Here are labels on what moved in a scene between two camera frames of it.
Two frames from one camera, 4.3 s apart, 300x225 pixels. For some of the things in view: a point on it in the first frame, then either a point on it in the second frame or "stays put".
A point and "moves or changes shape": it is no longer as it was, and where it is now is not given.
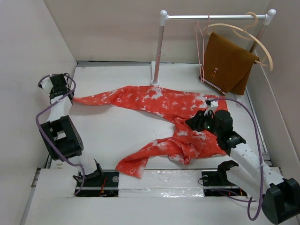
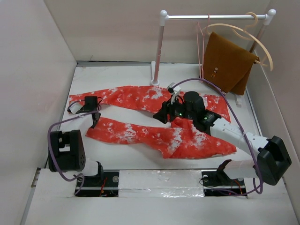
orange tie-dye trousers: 185,145 moves or changes shape
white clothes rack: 164,17 stays put
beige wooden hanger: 235,28 stays put
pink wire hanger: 197,26 stays put
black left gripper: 52,91 -> 82,108
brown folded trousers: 227,65 stays put
